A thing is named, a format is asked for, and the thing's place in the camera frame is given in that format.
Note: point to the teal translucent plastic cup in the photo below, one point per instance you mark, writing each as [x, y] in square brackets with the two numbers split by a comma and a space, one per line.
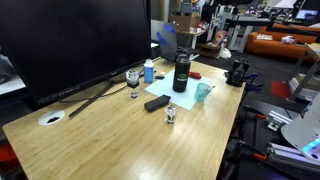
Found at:
[202, 91]

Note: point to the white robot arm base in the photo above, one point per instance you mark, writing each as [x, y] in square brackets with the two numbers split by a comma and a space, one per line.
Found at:
[303, 132]

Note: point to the white whiteboard sheet mat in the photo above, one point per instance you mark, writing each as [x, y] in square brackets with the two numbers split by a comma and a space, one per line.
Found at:
[185, 99]

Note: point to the black whiteboard eraser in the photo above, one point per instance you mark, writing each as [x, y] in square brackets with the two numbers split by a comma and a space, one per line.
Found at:
[157, 103]

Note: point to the clear salt shaker near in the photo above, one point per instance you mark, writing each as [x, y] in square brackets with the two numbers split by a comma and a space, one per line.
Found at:
[170, 114]

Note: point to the blue white plastic bottle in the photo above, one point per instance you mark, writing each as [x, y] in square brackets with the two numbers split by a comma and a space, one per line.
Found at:
[148, 71]

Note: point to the clear pepper grinder far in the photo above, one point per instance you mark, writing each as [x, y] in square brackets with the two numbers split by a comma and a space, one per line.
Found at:
[132, 77]

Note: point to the black Nvidia water bottle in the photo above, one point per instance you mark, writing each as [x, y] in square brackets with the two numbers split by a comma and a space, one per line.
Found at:
[182, 68]

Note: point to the red stapler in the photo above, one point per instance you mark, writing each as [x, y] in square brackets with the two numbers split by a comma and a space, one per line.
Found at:
[194, 75]

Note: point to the grey laptop with blue tape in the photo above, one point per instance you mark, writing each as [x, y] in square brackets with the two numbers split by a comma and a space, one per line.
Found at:
[165, 34]

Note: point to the black monitor stand bar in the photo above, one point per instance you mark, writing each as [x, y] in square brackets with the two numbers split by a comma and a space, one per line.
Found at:
[95, 97]

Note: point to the cardboard box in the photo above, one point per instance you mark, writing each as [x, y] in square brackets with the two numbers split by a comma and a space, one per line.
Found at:
[185, 23]

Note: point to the large black monitor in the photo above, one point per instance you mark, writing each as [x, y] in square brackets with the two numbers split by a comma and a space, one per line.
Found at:
[60, 47]

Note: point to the orange sofa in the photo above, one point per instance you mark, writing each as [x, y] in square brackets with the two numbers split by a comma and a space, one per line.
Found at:
[268, 43]

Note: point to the black table clamp mount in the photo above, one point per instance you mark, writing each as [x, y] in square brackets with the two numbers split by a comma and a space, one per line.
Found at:
[237, 72]

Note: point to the orange handled clamp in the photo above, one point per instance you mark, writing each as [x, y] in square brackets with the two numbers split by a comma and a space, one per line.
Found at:
[258, 154]

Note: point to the aluminium extrusion rail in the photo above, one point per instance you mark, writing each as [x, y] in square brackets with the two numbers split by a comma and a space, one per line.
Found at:
[291, 157]

